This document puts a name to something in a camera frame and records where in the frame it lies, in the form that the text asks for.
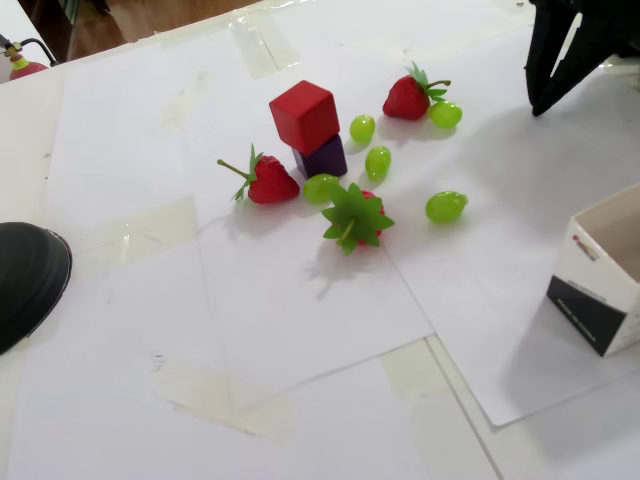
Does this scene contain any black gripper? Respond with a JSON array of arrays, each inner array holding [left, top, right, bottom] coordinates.
[[524, 0, 640, 117]]

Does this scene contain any red wooden cube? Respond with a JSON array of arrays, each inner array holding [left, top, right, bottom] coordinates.
[[268, 79, 341, 156]]

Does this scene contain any purple wooden cube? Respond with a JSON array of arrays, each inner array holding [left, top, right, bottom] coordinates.
[[291, 133, 349, 180]]

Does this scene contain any green plastic grape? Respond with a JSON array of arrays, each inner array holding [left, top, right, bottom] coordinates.
[[303, 173, 341, 205], [428, 100, 464, 130], [348, 113, 377, 145], [364, 144, 393, 181], [425, 190, 470, 225]]

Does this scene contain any red plastic strawberry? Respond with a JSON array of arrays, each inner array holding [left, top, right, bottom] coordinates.
[[216, 143, 301, 205], [320, 182, 395, 257], [382, 60, 452, 122]]

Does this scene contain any open white black cardboard box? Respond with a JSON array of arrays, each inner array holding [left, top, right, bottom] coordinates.
[[545, 183, 640, 358]]

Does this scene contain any dark brown cabinet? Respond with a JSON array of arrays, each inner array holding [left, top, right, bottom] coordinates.
[[17, 0, 126, 64]]

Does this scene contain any red fire extinguisher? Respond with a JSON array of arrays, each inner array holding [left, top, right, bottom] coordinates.
[[0, 33, 60, 82]]

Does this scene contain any black round object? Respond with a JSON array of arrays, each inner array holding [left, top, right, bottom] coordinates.
[[0, 221, 74, 357]]

